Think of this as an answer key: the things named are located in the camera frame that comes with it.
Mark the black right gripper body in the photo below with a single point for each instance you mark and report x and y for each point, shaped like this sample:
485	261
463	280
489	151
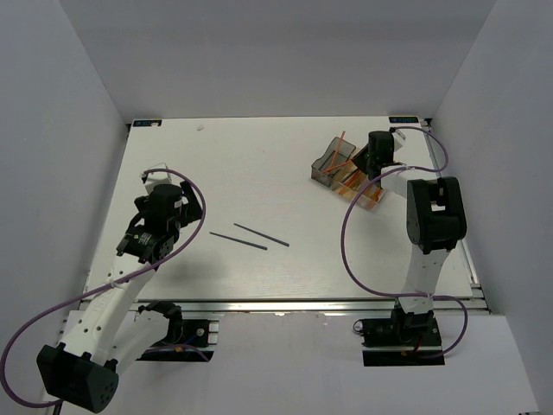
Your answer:
364	159

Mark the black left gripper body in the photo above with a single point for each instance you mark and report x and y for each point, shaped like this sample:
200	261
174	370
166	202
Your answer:
190	211

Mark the orange plastic knife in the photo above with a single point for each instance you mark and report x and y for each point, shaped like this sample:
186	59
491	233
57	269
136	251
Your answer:
346	185

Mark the yellow plastic knife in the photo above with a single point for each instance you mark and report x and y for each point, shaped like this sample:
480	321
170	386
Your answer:
347	175

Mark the orange chopstick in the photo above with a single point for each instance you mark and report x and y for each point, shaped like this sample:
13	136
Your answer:
337	166
335	154

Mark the blue chopstick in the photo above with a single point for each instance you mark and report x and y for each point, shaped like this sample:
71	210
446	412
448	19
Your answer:
239	241
262	235

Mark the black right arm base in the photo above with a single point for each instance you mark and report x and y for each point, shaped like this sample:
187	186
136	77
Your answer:
383	346

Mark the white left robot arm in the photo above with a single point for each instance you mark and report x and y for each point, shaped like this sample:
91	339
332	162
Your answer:
85	367

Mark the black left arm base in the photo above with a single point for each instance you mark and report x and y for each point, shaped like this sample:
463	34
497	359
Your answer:
189	339

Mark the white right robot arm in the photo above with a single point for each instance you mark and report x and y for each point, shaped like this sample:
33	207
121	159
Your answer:
435	222

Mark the blue corner label sticker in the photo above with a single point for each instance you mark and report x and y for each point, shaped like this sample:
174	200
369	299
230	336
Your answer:
403	119
146	123

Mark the amber plastic container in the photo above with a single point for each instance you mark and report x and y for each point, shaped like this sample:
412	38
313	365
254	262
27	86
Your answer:
354	189

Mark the clear plastic container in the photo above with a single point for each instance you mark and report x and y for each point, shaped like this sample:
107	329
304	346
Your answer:
365	202

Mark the smoky grey plastic container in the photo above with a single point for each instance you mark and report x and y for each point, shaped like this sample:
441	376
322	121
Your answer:
346	153

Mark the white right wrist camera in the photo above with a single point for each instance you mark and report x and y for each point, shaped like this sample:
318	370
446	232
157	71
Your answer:
399	138

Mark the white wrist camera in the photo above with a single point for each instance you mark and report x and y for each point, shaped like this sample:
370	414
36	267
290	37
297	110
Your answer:
399	138
161	176

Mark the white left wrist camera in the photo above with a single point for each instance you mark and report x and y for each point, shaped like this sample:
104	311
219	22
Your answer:
161	176

